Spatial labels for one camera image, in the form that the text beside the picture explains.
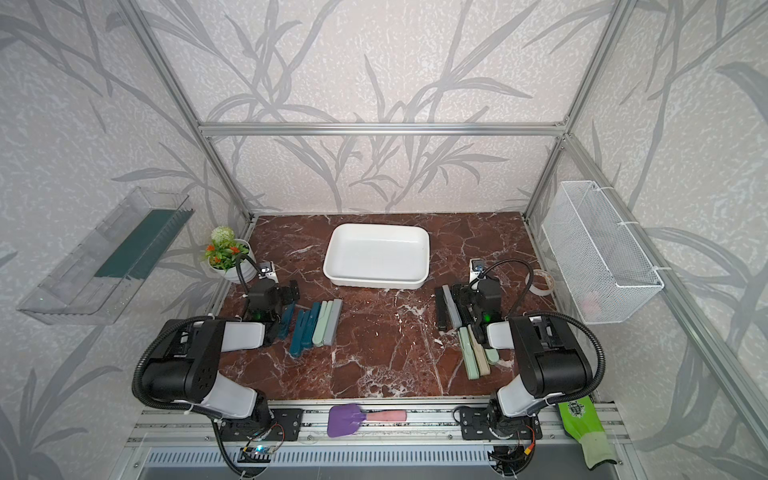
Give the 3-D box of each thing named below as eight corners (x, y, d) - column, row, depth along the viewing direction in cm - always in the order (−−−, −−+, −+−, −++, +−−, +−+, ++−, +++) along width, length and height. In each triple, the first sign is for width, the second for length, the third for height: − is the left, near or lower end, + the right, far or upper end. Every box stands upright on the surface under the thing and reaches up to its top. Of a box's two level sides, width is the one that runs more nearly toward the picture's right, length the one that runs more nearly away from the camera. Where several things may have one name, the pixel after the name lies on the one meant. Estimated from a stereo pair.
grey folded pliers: (325, 345, 89) (323, 341, 87) (335, 302, 98) (334, 298, 96) (334, 346, 89) (332, 342, 87) (344, 303, 98) (342, 298, 96)
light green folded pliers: (313, 346, 89) (310, 342, 87) (324, 304, 98) (322, 300, 95) (322, 346, 89) (320, 342, 86) (332, 305, 98) (331, 300, 95)
